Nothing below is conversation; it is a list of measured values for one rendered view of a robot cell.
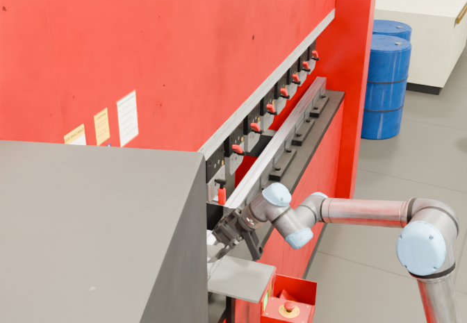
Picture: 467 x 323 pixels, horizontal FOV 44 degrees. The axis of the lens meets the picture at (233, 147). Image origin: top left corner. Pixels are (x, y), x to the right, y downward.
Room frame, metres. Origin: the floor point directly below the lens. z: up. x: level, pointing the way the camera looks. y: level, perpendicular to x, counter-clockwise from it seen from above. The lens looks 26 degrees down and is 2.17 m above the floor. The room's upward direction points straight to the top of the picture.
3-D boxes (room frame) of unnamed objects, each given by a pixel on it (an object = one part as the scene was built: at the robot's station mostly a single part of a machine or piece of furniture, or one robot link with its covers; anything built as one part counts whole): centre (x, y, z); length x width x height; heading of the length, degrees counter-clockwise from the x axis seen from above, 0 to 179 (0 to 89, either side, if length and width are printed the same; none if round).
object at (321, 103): (3.22, -0.51, 0.89); 0.30 x 0.05 x 0.03; 160
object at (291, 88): (2.65, -0.25, 1.26); 0.15 x 0.09 x 0.17; 160
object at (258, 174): (2.73, -0.27, 0.92); 1.68 x 0.06 x 0.10; 160
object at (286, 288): (1.62, -0.20, 0.75); 0.20 x 0.16 x 0.18; 163
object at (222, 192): (1.67, 0.04, 1.20); 0.04 x 0.02 x 0.10; 70
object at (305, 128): (2.84, -0.38, 0.89); 0.30 x 0.05 x 0.03; 160
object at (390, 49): (5.20, -1.34, 0.41); 1.12 x 0.69 x 0.82; 151
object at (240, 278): (1.49, 0.02, 1.00); 0.26 x 0.18 x 0.01; 70
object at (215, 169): (1.71, 0.09, 1.26); 0.15 x 0.09 x 0.17; 160
